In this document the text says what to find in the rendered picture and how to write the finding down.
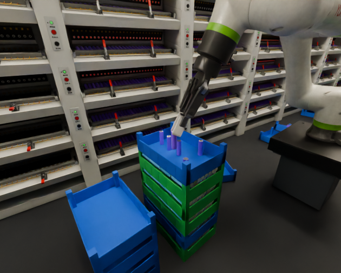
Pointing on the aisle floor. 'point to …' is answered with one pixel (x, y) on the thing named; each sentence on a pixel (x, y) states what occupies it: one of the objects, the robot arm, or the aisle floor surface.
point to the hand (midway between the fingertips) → (179, 124)
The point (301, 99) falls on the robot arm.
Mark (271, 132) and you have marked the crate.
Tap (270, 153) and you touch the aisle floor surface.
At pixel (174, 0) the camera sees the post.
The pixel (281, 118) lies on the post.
